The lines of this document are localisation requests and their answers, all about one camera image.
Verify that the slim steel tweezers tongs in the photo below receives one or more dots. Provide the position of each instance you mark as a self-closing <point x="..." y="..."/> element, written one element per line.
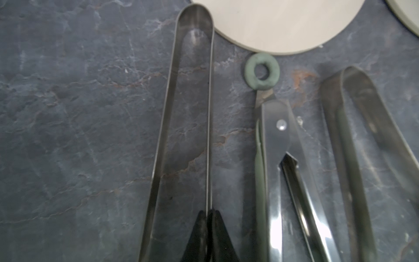
<point x="391" y="143"/>

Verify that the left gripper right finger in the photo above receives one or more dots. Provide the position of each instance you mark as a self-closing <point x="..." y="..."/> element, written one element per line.
<point x="220" y="247"/>

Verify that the cream rack stand front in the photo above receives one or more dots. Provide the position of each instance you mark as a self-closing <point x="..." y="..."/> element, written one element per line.
<point x="281" y="27"/>

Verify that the cream rack stand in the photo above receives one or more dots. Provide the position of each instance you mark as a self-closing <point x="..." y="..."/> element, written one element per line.
<point x="407" y="12"/>
<point x="281" y="27"/>

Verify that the green tongs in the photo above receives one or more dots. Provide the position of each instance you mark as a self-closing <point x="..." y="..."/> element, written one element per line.
<point x="280" y="155"/>

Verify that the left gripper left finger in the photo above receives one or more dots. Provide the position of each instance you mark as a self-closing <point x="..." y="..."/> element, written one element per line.
<point x="196" y="249"/>

